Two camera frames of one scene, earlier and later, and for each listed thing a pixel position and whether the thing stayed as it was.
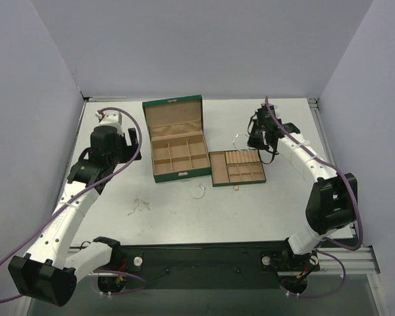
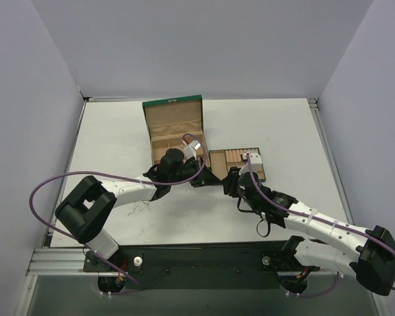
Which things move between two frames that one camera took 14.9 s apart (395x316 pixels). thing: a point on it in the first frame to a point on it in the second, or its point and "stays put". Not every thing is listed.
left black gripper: [131, 143] to [197, 172]
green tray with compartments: [236, 167] stays put
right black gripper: [259, 132] to [232, 182]
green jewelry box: [178, 146] stays put
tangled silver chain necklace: [136, 200] stays put
